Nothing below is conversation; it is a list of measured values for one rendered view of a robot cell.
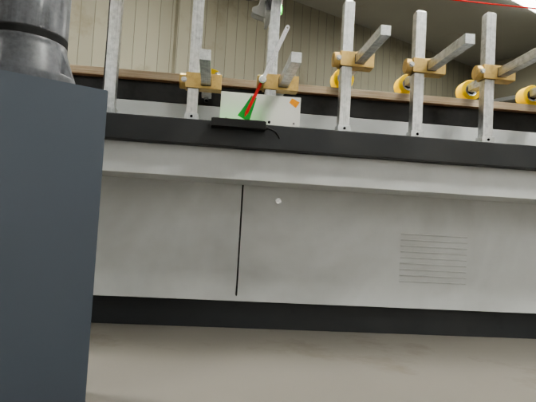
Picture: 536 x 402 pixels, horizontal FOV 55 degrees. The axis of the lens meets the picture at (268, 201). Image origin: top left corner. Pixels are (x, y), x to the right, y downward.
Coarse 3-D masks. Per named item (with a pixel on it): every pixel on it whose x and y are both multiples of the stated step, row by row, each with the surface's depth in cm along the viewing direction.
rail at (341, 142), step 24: (120, 120) 161; (144, 120) 162; (168, 120) 163; (192, 120) 163; (192, 144) 165; (216, 144) 164; (240, 144) 165; (264, 144) 165; (288, 144) 166; (312, 144) 167; (336, 144) 168; (360, 144) 169; (384, 144) 170; (408, 144) 171; (432, 144) 172; (456, 144) 172; (480, 144) 173; (504, 144) 174; (528, 168) 175
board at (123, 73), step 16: (144, 80) 185; (160, 80) 184; (176, 80) 184; (224, 80) 186; (240, 80) 187; (336, 96) 192; (352, 96) 191; (368, 96) 192; (384, 96) 192; (400, 96) 193; (432, 96) 195; (528, 112) 201
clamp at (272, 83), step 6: (270, 78) 168; (276, 78) 168; (294, 78) 169; (264, 84) 168; (270, 84) 168; (276, 84) 168; (294, 84) 169; (264, 90) 170; (276, 90) 169; (282, 90) 169; (288, 90) 169; (294, 90) 169
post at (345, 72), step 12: (348, 0) 173; (348, 12) 173; (348, 24) 173; (348, 36) 172; (348, 48) 172; (348, 72) 172; (348, 84) 172; (348, 96) 172; (348, 108) 171; (348, 120) 171
